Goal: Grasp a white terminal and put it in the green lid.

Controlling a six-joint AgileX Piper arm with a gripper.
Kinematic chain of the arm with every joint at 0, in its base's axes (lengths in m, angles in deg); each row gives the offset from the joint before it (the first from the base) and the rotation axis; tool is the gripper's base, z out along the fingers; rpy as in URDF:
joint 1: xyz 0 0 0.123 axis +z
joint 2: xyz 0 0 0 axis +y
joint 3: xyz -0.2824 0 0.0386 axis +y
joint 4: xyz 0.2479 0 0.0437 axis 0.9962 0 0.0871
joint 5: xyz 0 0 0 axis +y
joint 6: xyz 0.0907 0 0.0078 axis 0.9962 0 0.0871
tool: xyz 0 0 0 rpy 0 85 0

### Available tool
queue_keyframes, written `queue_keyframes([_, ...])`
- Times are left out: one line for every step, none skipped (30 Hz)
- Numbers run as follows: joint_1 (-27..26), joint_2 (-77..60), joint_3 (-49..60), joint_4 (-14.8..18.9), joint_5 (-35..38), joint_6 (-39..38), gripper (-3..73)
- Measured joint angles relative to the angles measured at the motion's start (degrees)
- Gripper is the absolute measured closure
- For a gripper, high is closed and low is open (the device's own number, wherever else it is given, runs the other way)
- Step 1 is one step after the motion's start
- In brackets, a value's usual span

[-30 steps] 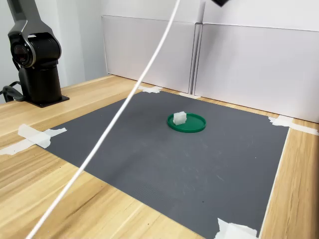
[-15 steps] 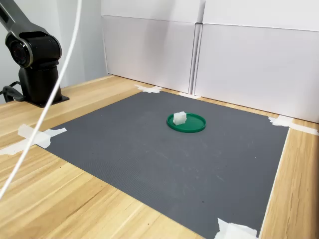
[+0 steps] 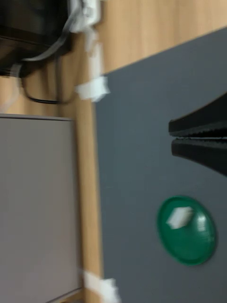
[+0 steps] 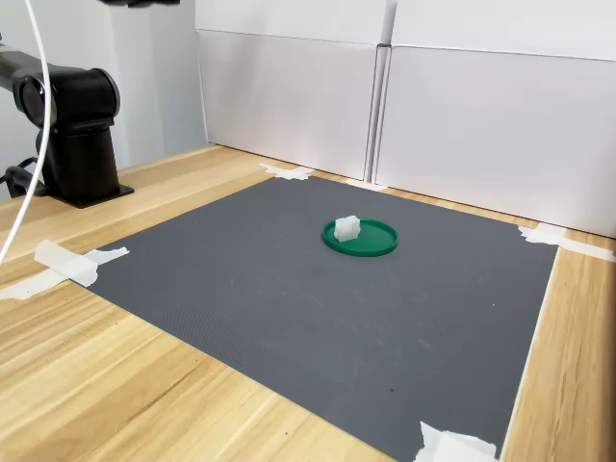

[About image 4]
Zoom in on dark grey mat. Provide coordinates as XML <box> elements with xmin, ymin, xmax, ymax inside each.
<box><xmin>70</xmin><ymin>175</ymin><xmax>562</xmax><ymax>462</ymax></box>

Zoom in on white camera cable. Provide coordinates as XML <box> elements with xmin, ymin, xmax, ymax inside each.
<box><xmin>0</xmin><ymin>0</ymin><xmax>53</xmax><ymax>266</ymax></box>

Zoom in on small white plastic terminal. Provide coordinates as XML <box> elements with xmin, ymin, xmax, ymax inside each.
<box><xmin>333</xmin><ymin>214</ymin><xmax>363</xmax><ymax>243</ymax></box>

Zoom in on round green lid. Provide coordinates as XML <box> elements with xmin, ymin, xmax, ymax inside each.
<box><xmin>321</xmin><ymin>217</ymin><xmax>399</xmax><ymax>258</ymax></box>

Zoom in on black cable at arm foot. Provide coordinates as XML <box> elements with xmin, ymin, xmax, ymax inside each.
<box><xmin>0</xmin><ymin>156</ymin><xmax>50</xmax><ymax>200</ymax></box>

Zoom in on white upper partition panel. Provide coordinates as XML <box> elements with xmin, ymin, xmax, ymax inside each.
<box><xmin>194</xmin><ymin>0</ymin><xmax>398</xmax><ymax>47</ymax></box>
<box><xmin>389</xmin><ymin>0</ymin><xmax>616</xmax><ymax>63</ymax></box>

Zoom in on white partition joining post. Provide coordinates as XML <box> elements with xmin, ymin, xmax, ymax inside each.
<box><xmin>363</xmin><ymin>42</ymin><xmax>394</xmax><ymax>187</ymax></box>

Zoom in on white partition panel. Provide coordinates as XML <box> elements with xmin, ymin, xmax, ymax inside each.
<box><xmin>194</xmin><ymin>28</ymin><xmax>379</xmax><ymax>184</ymax></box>
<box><xmin>389</xmin><ymin>0</ymin><xmax>616</xmax><ymax>63</ymax></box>
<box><xmin>194</xmin><ymin>0</ymin><xmax>398</xmax><ymax>47</ymax></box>
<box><xmin>374</xmin><ymin>45</ymin><xmax>616</xmax><ymax>240</ymax></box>

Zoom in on white tape piece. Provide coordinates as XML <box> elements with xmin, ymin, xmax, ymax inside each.
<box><xmin>259</xmin><ymin>162</ymin><xmax>315</xmax><ymax>182</ymax></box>
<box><xmin>517</xmin><ymin>221</ymin><xmax>616</xmax><ymax>264</ymax></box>
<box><xmin>35</xmin><ymin>240</ymin><xmax>101</xmax><ymax>289</ymax></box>
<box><xmin>0</xmin><ymin>245</ymin><xmax>132</xmax><ymax>302</ymax></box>
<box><xmin>414</xmin><ymin>421</ymin><xmax>500</xmax><ymax>462</ymax></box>
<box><xmin>343</xmin><ymin>177</ymin><xmax>389</xmax><ymax>193</ymax></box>

